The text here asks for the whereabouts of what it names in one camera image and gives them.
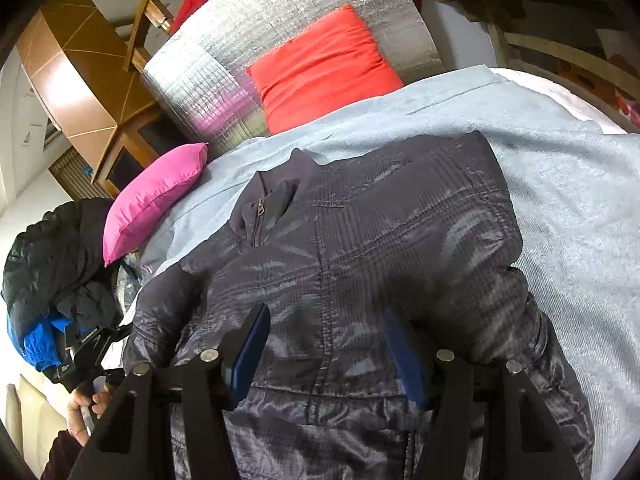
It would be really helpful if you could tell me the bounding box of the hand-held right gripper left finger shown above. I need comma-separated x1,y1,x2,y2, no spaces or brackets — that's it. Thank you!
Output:
67,302,273,480

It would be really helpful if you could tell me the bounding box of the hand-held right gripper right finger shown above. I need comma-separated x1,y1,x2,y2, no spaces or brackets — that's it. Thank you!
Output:
382,307,583,480

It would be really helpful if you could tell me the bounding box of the dark grey quilted jacket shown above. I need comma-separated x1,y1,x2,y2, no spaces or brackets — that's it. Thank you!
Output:
122,130,596,480

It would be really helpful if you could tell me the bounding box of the person's left forearm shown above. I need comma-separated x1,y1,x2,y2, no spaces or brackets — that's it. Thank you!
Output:
40,430,85,480

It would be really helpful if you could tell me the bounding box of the person's left hand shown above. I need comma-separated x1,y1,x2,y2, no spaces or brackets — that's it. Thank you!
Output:
67,382,113,446

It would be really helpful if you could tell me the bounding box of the blue jacket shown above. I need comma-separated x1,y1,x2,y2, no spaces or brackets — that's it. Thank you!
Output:
6,310,68,373

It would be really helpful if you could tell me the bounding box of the beige sofa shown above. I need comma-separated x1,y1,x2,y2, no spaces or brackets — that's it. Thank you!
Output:
5,375,76,466

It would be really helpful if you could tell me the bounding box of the black puffer jacket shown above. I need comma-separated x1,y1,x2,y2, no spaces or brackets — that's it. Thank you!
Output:
1,199,125,386

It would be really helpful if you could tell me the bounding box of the pink pillow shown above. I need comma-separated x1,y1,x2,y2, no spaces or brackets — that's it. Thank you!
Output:
102,142,210,267

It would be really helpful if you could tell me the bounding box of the light blue blanket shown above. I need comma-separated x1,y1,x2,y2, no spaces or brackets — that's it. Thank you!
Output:
135,65,640,480

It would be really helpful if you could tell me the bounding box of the wooden cabinet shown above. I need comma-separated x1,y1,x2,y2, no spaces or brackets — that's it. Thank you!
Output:
15,0,166,196

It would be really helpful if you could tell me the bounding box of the red pillow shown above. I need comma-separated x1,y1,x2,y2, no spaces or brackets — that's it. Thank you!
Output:
246,4,405,134

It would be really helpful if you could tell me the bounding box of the silver foil insulation mat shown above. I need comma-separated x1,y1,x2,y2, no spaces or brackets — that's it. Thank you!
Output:
140,0,443,156

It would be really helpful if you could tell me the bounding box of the wooden chair frame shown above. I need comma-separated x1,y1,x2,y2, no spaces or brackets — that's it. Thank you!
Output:
122,0,201,73

